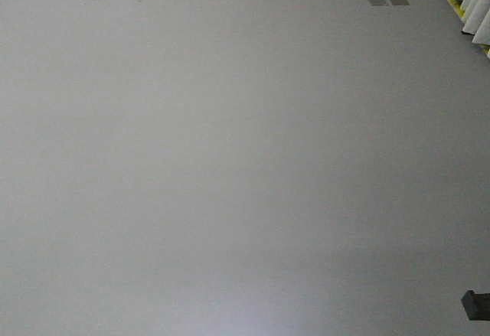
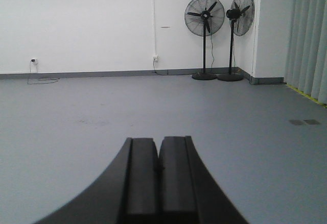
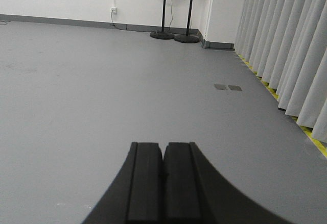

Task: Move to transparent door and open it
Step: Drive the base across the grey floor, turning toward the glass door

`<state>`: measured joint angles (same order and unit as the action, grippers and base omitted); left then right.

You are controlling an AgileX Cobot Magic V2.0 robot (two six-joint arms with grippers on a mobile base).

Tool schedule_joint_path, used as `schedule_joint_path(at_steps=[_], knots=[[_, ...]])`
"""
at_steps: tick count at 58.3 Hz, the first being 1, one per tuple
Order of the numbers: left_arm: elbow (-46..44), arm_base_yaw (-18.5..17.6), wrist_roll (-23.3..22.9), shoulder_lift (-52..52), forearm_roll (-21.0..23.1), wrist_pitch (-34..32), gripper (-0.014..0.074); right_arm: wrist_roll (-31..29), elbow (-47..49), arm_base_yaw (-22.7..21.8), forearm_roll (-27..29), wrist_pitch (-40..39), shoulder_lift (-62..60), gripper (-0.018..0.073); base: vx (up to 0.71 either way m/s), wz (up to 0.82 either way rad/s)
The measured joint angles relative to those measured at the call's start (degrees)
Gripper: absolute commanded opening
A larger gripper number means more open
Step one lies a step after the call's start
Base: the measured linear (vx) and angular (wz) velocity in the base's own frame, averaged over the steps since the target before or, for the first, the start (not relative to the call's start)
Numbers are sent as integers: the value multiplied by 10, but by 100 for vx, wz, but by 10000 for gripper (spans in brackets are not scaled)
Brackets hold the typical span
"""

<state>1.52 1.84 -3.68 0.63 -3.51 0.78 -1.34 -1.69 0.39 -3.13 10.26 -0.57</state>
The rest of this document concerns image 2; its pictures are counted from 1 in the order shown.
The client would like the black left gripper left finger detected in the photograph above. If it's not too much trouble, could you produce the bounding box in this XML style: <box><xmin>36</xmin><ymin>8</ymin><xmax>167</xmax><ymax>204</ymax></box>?
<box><xmin>38</xmin><ymin>138</ymin><xmax>159</xmax><ymax>223</ymax></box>

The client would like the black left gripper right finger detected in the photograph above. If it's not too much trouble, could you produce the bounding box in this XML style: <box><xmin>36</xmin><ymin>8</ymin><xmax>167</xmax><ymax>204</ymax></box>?
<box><xmin>159</xmin><ymin>136</ymin><xmax>248</xmax><ymax>223</ymax></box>

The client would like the grey pleated curtain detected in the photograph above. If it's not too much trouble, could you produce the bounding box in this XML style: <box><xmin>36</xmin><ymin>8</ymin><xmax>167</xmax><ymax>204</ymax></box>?
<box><xmin>284</xmin><ymin>0</ymin><xmax>326</xmax><ymax>105</ymax></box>

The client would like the black cable on floor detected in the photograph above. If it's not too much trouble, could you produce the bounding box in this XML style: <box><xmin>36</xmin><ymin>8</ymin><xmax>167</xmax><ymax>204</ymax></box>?
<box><xmin>27</xmin><ymin>62</ymin><xmax>61</xmax><ymax>85</ymax></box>

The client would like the white wall socket left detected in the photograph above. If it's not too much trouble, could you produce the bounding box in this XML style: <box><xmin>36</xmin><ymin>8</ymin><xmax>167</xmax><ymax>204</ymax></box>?
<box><xmin>31</xmin><ymin>58</ymin><xmax>38</xmax><ymax>65</ymax></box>

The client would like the black pedestal fan left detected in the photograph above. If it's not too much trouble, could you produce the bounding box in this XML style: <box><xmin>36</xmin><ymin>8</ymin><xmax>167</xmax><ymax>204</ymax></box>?
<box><xmin>184</xmin><ymin>0</ymin><xmax>225</xmax><ymax>81</ymax></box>

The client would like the black pedestal fan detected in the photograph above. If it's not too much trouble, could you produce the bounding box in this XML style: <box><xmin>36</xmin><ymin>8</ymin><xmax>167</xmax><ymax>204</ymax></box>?
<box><xmin>184</xmin><ymin>0</ymin><xmax>225</xmax><ymax>81</ymax></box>
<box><xmin>217</xmin><ymin>0</ymin><xmax>255</xmax><ymax>82</ymax></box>

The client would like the black pedestal fan right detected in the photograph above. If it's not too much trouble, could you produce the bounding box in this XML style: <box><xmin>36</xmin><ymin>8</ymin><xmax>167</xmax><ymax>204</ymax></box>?
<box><xmin>217</xmin><ymin>0</ymin><xmax>255</xmax><ymax>82</ymax></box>

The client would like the white wall cable conduit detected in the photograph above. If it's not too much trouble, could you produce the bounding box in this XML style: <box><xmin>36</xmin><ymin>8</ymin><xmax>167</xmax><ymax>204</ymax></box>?
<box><xmin>151</xmin><ymin>0</ymin><xmax>157</xmax><ymax>56</ymax></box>

